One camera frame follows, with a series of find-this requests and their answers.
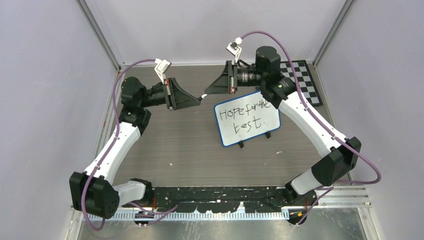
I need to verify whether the aluminium frame rail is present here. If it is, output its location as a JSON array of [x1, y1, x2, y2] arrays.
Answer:
[[70, 183, 371, 215]]

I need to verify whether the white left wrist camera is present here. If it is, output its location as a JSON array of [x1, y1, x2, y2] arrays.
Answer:
[[154, 58, 172, 83]]

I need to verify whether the black white checkerboard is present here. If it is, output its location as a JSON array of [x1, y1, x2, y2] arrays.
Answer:
[[292, 60, 324, 107]]

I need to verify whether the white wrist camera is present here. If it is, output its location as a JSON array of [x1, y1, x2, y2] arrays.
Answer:
[[226, 37, 243, 63], [154, 58, 172, 83]]

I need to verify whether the perforated metal strip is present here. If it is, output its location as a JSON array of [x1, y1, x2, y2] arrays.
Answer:
[[82, 210, 290, 222]]

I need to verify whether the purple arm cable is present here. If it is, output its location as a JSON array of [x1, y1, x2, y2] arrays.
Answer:
[[81, 58, 178, 231], [240, 30, 382, 226]]

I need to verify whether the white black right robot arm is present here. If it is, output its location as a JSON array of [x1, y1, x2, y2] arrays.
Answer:
[[204, 42, 362, 205]]

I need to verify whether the white black marker pen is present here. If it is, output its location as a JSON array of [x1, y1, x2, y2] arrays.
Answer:
[[198, 94, 208, 101]]

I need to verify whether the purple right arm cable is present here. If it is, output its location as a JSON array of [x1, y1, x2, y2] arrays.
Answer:
[[240, 30, 382, 226]]

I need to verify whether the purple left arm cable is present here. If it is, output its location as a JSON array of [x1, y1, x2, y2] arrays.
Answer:
[[81, 58, 178, 231]]

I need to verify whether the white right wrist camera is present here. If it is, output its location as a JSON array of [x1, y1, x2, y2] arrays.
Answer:
[[226, 37, 243, 63]]

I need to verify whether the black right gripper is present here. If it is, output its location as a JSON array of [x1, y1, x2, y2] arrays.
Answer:
[[203, 61, 264, 96]]

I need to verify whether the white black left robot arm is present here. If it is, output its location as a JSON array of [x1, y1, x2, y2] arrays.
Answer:
[[69, 77, 206, 220]]

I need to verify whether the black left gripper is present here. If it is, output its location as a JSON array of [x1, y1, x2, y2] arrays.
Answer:
[[141, 78, 202, 111]]

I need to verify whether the blue framed whiteboard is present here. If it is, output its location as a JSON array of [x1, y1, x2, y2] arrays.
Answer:
[[213, 90, 282, 147]]

